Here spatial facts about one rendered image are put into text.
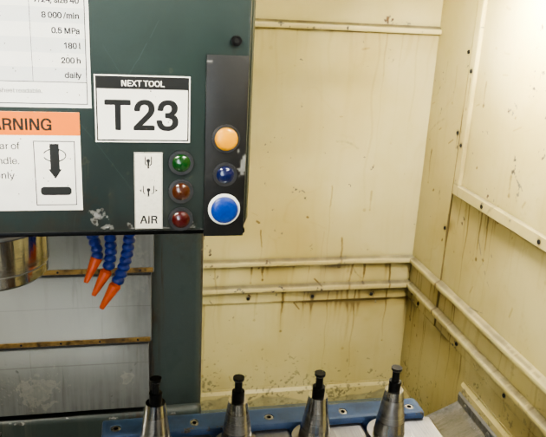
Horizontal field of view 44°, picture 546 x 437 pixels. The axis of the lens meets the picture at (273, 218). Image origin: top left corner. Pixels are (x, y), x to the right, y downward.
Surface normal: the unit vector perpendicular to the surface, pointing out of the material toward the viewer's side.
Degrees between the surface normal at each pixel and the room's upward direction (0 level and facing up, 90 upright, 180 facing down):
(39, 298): 90
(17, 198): 90
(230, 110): 90
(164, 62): 90
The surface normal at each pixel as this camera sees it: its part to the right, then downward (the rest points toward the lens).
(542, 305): -0.98, 0.01
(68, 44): 0.20, 0.31
